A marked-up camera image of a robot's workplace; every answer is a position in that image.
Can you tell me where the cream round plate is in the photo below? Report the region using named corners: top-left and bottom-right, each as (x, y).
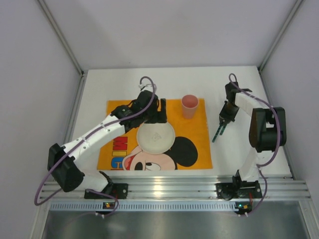
top-left (137, 122), bottom-right (175, 154)

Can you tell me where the pink plastic cup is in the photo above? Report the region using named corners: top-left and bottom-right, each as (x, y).
top-left (181, 95), bottom-right (199, 119)

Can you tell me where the orange Mickey Mouse placemat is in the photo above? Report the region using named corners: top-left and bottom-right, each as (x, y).
top-left (97, 99), bottom-right (213, 171)

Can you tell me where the silver fork teal handle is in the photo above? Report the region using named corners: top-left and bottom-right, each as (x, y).
top-left (219, 123), bottom-right (227, 135)

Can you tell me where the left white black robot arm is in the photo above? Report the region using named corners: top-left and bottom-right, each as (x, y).
top-left (47, 90), bottom-right (167, 192)

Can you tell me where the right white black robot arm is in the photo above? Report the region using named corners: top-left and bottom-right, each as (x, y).
top-left (213, 82), bottom-right (287, 183)

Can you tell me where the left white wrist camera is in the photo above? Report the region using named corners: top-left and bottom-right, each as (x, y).
top-left (139, 84), bottom-right (157, 93)

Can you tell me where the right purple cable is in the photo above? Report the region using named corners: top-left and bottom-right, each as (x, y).
top-left (228, 73), bottom-right (284, 217)

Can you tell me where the aluminium mounting rail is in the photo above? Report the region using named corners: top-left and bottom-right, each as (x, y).
top-left (39, 175), bottom-right (312, 200)

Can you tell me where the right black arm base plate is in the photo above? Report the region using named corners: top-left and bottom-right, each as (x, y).
top-left (216, 181), bottom-right (262, 201)

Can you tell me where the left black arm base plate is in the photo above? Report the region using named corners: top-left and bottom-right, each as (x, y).
top-left (84, 183), bottom-right (128, 199)

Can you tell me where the left aluminium frame post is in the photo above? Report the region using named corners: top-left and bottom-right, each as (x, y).
top-left (36, 0), bottom-right (84, 143)

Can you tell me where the aluminium frame post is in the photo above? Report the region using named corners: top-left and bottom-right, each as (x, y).
top-left (36, 0), bottom-right (84, 143)
top-left (257, 0), bottom-right (305, 74)

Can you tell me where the right aluminium frame post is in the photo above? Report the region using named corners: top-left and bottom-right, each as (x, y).
top-left (257, 0), bottom-right (305, 74)

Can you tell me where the slotted grey cable duct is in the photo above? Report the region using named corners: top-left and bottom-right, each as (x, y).
top-left (50, 200), bottom-right (251, 212)

